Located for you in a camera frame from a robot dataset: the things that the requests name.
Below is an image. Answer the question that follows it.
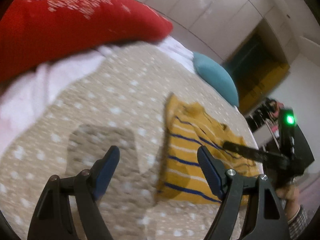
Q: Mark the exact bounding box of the yellow striped small garment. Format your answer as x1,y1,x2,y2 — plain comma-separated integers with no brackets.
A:
157,94,260,205

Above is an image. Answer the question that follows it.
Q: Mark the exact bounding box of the patterned right sleeve forearm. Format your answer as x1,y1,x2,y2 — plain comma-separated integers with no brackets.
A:
288,205,308,240

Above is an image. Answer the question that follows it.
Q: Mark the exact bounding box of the right hand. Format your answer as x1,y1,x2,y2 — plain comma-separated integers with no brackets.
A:
276,184,300,220

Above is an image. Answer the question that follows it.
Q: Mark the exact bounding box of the teal cushion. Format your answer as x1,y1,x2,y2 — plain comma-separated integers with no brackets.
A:
193,52,239,107

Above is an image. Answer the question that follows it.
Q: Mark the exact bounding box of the white bed sheet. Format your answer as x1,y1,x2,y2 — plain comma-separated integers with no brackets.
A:
0,36,198,153

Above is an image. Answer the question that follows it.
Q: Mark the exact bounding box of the beige dotted bed cover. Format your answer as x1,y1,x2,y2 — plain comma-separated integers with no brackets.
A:
1,43,255,239

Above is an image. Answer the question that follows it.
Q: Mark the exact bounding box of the white glossy wardrobe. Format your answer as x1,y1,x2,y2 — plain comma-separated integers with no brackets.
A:
137,0,299,63

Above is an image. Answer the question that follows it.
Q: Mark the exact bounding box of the red pillow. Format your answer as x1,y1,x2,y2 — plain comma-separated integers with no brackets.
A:
1,0,173,82

